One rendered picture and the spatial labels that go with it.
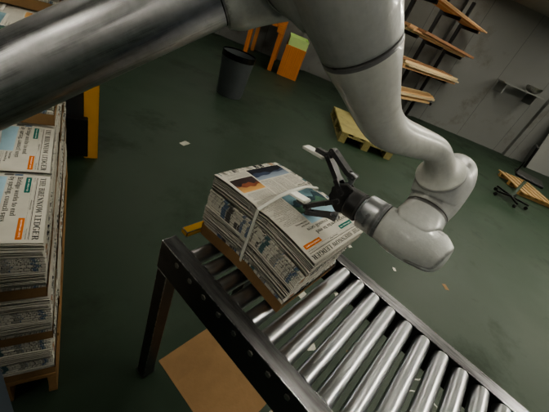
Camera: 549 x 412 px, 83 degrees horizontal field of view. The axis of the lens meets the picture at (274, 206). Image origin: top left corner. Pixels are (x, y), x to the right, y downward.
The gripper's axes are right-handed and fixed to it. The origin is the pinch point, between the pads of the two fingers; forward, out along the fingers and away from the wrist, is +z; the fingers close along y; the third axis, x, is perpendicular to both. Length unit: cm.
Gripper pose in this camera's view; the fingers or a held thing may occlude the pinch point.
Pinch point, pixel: (300, 170)
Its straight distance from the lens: 86.3
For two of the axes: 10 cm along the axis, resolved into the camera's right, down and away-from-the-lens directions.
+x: 6.3, -2.3, 7.4
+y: -2.8, 8.2, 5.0
